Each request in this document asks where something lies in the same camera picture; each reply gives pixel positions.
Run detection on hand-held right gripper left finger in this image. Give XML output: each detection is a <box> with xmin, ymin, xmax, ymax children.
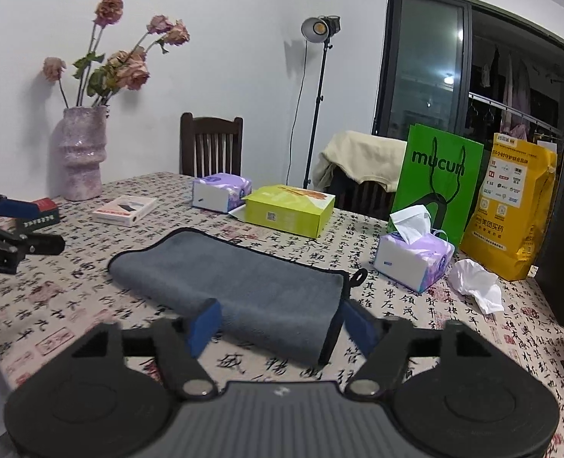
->
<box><xmin>69</xmin><ymin>298</ymin><xmax>224</xmax><ymax>400</ymax></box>

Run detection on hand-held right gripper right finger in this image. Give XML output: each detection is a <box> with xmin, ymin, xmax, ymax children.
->
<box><xmin>340</xmin><ymin>298</ymin><xmax>500</xmax><ymax>400</ymax></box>

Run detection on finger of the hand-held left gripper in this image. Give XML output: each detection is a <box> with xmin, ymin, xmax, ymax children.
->
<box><xmin>0</xmin><ymin>218</ymin><xmax>66</xmax><ymax>257</ymax></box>
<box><xmin>0</xmin><ymin>186</ymin><xmax>42</xmax><ymax>221</ymax></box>

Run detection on grey towel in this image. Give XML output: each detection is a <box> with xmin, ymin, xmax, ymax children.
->
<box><xmin>107</xmin><ymin>227</ymin><xmax>369</xmax><ymax>368</ymax></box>

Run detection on red and black box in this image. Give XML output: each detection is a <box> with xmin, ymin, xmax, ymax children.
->
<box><xmin>17</xmin><ymin>197</ymin><xmax>61</xmax><ymax>229</ymax></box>

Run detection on pink speckled vase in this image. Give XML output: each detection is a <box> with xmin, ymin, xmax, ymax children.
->
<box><xmin>52</xmin><ymin>105</ymin><xmax>109</xmax><ymax>202</ymax></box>

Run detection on purple tissue pack with tissue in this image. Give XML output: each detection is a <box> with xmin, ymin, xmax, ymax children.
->
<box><xmin>374</xmin><ymin>205</ymin><xmax>455</xmax><ymax>295</ymax></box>

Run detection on flat white box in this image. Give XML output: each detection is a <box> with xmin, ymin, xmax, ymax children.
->
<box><xmin>92</xmin><ymin>195</ymin><xmax>159</xmax><ymax>228</ymax></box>

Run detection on crumpled white tissue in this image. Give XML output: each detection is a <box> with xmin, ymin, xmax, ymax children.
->
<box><xmin>448</xmin><ymin>258</ymin><xmax>505</xmax><ymax>315</ymax></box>

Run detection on dark wooden chair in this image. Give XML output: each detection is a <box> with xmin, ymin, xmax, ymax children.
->
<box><xmin>330</xmin><ymin>164</ymin><xmax>398</xmax><ymax>221</ymax></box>
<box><xmin>180</xmin><ymin>112</ymin><xmax>244</xmax><ymax>178</ymax></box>

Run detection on yellow-green cardboard box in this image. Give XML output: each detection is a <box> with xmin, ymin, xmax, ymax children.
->
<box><xmin>229</xmin><ymin>184</ymin><xmax>336</xmax><ymax>240</ymax></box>

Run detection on green paper bag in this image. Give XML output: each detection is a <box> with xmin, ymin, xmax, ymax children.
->
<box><xmin>393</xmin><ymin>123</ymin><xmax>485</xmax><ymax>248</ymax></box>

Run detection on cream cloth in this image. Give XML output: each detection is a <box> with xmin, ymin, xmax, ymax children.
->
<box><xmin>311</xmin><ymin>130</ymin><xmax>409</xmax><ymax>192</ymax></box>

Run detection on dried pink flowers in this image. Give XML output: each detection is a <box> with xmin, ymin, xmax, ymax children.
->
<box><xmin>42</xmin><ymin>0</ymin><xmax>191</xmax><ymax>108</ymax></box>

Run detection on yellow paper bag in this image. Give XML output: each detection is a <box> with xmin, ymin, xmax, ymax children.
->
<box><xmin>460</xmin><ymin>132</ymin><xmax>559</xmax><ymax>282</ymax></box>

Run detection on dark sliding glass door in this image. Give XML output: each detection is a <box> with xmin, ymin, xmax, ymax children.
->
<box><xmin>371</xmin><ymin>0</ymin><xmax>564</xmax><ymax>163</ymax></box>

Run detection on hanging clothes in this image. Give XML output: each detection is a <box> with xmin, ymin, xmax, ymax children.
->
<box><xmin>481</xmin><ymin>45</ymin><xmax>533</xmax><ymax>140</ymax></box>

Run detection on studio light on stand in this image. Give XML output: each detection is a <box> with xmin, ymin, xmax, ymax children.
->
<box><xmin>301</xmin><ymin>14</ymin><xmax>343</xmax><ymax>190</ymax></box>

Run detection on black light cable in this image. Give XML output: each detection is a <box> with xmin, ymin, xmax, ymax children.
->
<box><xmin>285</xmin><ymin>38</ymin><xmax>308</xmax><ymax>183</ymax></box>

